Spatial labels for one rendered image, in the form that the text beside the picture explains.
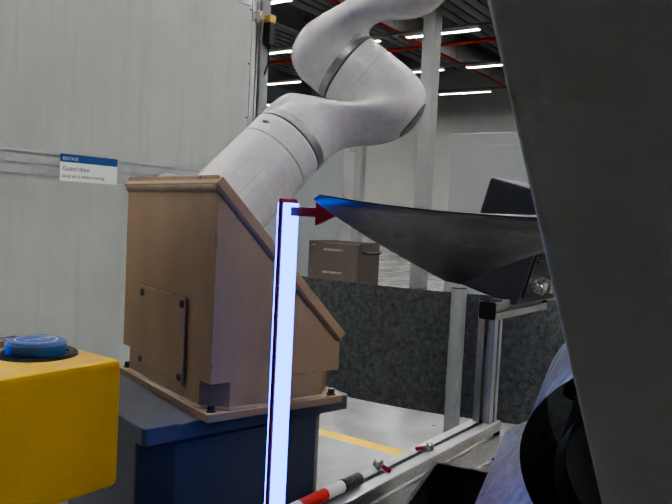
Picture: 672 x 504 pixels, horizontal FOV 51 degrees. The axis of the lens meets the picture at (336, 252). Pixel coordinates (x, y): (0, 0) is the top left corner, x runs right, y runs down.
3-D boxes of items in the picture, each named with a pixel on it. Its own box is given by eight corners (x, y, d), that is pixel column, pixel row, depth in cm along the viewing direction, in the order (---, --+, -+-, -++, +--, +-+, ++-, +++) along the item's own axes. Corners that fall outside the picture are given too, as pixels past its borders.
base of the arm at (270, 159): (134, 181, 102) (219, 103, 109) (216, 273, 110) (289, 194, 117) (187, 173, 86) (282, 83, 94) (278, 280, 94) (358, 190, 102)
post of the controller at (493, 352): (489, 425, 111) (496, 301, 110) (471, 421, 112) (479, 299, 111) (496, 421, 113) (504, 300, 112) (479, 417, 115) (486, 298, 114)
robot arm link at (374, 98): (252, 140, 111) (341, 52, 121) (341, 213, 110) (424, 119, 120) (260, 98, 100) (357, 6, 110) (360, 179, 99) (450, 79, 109)
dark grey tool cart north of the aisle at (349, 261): (359, 331, 718) (363, 244, 714) (304, 323, 754) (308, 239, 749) (380, 326, 758) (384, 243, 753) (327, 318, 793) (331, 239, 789)
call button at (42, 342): (24, 370, 46) (24, 344, 46) (-8, 360, 48) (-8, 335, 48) (78, 362, 49) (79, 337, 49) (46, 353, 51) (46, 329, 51)
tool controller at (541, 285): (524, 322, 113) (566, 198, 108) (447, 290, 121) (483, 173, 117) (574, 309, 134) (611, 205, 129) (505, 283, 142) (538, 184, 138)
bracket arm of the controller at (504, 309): (495, 321, 110) (496, 302, 109) (477, 318, 111) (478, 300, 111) (547, 309, 129) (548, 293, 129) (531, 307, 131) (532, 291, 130)
